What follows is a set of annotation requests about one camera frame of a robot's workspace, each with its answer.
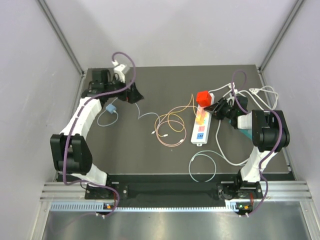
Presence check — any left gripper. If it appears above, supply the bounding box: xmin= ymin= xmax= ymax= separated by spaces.
xmin=105 ymin=74 xmax=144 ymax=104

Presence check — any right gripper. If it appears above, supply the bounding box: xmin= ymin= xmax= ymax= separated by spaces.
xmin=204 ymin=97 xmax=237 ymax=121

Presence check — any yellow usb charger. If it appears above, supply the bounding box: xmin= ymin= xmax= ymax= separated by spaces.
xmin=195 ymin=116 xmax=206 ymax=125

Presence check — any yellow charging cable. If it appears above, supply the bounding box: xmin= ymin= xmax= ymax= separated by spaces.
xmin=154 ymin=93 xmax=201 ymax=133

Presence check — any light blue charging cable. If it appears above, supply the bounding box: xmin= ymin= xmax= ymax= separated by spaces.
xmin=96 ymin=97 xmax=160 ymax=136

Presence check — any light blue usb charger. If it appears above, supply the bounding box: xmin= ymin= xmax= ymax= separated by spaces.
xmin=105 ymin=103 xmax=117 ymax=114

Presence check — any white power strip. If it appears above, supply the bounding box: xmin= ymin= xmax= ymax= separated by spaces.
xmin=190 ymin=90 xmax=215 ymax=147

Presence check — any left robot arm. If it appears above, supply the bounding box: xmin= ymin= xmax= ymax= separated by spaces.
xmin=50 ymin=64 xmax=144 ymax=199

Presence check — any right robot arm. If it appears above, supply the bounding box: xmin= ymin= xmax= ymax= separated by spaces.
xmin=204 ymin=96 xmax=290 ymax=198

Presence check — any red cube socket adapter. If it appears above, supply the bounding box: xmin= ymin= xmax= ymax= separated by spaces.
xmin=196 ymin=90 xmax=213 ymax=108

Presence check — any pink usb charger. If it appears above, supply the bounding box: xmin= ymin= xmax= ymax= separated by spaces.
xmin=196 ymin=108 xmax=207 ymax=116

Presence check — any teal power strip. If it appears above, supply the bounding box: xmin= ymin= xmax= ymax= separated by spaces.
xmin=229 ymin=116 xmax=253 ymax=140

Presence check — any white teal strip cord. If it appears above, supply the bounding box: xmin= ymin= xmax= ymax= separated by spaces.
xmin=214 ymin=117 xmax=251 ymax=167

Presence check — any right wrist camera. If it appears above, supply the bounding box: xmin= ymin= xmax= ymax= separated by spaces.
xmin=226 ymin=96 xmax=235 ymax=107

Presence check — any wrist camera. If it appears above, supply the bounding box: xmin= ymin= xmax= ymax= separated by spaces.
xmin=113 ymin=64 xmax=130 ymax=83
xmin=226 ymin=96 xmax=235 ymax=107

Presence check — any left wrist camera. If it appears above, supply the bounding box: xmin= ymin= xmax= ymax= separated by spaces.
xmin=113 ymin=64 xmax=130 ymax=83

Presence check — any white power strip cord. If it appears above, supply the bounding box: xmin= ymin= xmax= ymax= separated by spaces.
xmin=208 ymin=83 xmax=280 ymax=113

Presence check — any pink charging cable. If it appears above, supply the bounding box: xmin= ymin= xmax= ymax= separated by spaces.
xmin=155 ymin=109 xmax=203 ymax=147

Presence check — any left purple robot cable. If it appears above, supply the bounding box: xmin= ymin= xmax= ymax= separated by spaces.
xmin=62 ymin=51 xmax=137 ymax=219

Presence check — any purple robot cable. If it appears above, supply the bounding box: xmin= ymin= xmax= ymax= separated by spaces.
xmin=231 ymin=70 xmax=285 ymax=217
xmin=62 ymin=51 xmax=137 ymax=219

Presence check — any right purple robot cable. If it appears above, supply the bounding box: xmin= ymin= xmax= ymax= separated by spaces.
xmin=231 ymin=70 xmax=285 ymax=217

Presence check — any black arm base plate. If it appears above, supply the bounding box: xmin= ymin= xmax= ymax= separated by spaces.
xmin=84 ymin=181 xmax=263 ymax=201

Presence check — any grey slotted cable duct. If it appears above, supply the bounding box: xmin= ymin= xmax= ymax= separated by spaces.
xmin=49 ymin=199 xmax=242 ymax=213

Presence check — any aluminium front rail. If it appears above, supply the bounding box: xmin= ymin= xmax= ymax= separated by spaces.
xmin=40 ymin=180 xmax=312 ymax=202

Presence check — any left aluminium frame post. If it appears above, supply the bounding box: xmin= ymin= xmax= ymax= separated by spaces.
xmin=35 ymin=0 xmax=85 ymax=76

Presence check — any aluminium frame post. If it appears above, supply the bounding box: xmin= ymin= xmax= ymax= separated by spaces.
xmin=35 ymin=0 xmax=85 ymax=76
xmin=257 ymin=0 xmax=305 ymax=74

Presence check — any right aluminium frame post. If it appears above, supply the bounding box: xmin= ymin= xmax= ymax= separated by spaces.
xmin=257 ymin=0 xmax=305 ymax=74

